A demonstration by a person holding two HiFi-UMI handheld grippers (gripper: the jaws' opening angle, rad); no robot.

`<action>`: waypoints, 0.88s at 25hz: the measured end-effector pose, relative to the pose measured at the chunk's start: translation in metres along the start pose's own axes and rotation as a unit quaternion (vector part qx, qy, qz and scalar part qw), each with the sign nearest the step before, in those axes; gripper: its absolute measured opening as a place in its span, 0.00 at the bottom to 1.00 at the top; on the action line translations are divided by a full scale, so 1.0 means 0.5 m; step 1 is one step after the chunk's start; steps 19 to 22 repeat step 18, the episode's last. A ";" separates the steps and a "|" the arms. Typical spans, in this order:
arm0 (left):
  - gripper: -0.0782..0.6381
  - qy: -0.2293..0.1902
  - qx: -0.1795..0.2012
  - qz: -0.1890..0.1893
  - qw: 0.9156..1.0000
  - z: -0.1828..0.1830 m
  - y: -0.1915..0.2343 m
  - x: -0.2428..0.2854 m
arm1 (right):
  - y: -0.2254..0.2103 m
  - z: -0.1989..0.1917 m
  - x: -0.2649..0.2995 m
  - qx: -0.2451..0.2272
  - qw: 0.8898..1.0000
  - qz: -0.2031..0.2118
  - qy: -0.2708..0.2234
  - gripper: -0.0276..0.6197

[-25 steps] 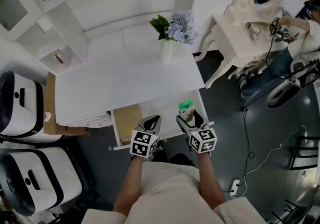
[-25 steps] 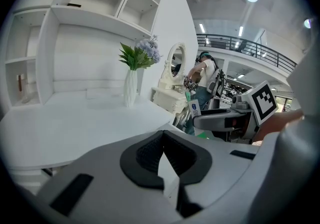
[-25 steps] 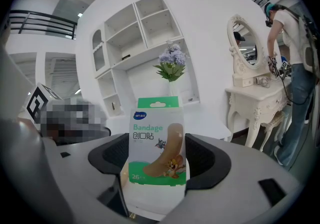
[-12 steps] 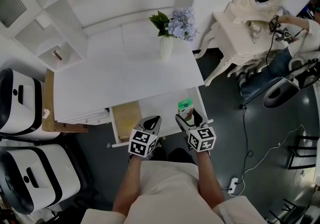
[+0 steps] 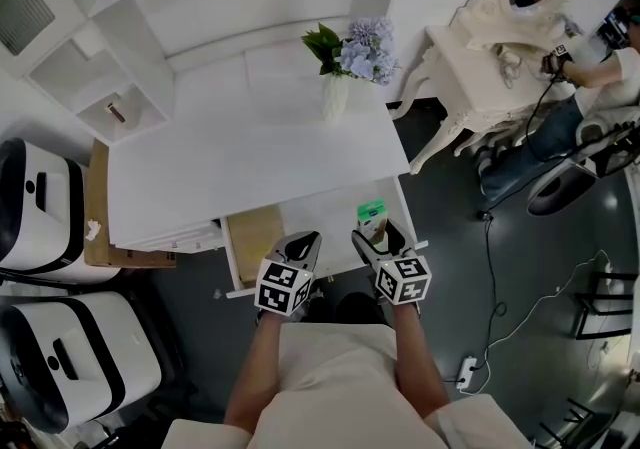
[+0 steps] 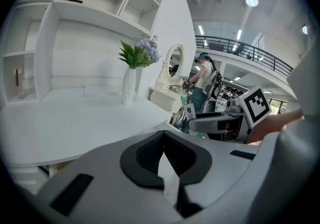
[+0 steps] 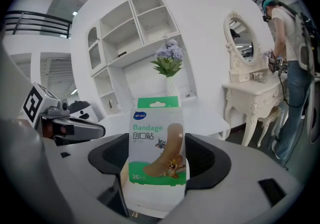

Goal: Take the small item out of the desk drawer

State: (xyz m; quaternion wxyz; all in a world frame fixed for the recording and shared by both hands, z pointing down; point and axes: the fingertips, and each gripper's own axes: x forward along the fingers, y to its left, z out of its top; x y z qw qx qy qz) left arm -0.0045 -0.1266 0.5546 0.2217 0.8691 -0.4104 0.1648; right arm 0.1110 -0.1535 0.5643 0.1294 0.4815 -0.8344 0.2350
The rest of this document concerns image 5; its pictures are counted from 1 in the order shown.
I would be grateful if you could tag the cream vanity stool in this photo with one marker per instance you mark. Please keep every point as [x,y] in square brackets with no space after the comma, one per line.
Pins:
[490,142]

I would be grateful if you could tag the white power strip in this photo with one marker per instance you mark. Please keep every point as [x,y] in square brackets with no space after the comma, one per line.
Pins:
[466,373]

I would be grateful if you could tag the person's dark legs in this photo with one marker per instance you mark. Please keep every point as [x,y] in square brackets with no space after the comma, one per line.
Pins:
[360,309]

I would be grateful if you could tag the brown book with gold print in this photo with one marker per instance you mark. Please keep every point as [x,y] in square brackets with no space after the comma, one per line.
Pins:
[255,242]

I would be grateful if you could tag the grey metal chair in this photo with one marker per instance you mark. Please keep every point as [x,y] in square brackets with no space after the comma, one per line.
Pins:
[570,422]

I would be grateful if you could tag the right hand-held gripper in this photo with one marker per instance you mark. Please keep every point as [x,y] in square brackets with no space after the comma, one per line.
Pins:
[405,282]

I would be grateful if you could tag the cream carved vanity table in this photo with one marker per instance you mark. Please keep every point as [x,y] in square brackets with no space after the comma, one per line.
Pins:
[460,82]

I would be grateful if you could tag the white ribbed vase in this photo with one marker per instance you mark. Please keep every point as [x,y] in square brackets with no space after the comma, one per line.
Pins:
[335,97]

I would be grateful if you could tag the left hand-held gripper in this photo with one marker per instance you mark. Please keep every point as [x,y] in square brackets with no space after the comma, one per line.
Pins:
[282,287]

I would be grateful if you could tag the person's left forearm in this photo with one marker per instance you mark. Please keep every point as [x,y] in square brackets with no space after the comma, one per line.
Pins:
[255,377]

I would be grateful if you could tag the person's cream shirt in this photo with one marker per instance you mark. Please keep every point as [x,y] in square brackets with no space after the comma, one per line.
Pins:
[345,387]

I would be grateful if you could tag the lilac flowers with green leaves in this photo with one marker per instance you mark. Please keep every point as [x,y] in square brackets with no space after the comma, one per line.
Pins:
[360,52]

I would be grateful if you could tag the black power adapter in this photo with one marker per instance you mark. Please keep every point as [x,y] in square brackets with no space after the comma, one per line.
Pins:
[484,215]

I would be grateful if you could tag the black metal frame stand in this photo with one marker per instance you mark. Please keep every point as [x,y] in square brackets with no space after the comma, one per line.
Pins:
[600,322]

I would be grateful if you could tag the large white grey robot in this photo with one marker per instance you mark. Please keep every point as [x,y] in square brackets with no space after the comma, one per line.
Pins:
[90,357]
[45,207]

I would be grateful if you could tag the white drawer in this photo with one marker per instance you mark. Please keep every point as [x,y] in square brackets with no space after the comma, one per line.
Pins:
[325,212]

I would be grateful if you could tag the small green white box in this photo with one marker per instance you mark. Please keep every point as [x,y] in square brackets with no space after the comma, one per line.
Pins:
[372,222]

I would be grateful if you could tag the grey wall vent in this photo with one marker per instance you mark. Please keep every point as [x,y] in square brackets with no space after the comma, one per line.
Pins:
[20,7]

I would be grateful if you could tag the cardboard box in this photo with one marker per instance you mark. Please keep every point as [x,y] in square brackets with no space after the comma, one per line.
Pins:
[97,197]

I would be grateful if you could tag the white robot with black base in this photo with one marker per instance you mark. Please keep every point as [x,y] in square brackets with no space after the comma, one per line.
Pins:
[560,187]

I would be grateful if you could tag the person's right forearm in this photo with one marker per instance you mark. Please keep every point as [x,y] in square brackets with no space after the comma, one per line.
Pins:
[420,367]

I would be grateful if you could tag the white desk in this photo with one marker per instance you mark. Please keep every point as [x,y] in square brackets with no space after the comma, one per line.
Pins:
[250,172]

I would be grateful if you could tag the white hutch shelf unit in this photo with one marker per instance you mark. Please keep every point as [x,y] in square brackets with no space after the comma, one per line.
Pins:
[225,12]

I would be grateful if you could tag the crumpled white paper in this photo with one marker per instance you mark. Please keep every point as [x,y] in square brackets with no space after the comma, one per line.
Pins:
[93,229]

